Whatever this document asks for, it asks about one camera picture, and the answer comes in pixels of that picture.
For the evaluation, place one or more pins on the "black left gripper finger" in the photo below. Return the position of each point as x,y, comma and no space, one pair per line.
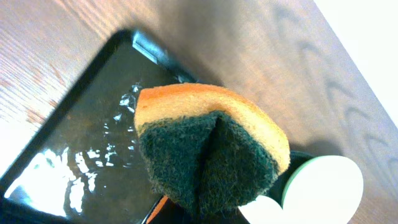
167,212

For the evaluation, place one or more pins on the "orange green scrub sponge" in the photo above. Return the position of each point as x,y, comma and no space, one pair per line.
207,148

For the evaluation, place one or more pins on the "pale green plate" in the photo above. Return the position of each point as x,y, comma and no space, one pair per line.
263,210

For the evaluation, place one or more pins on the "green plate with ketchup stain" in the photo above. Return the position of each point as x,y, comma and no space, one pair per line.
324,190

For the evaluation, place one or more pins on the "rectangular black water tray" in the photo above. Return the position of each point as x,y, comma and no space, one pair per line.
84,165

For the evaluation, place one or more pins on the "round black tray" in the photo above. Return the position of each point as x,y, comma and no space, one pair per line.
297,159

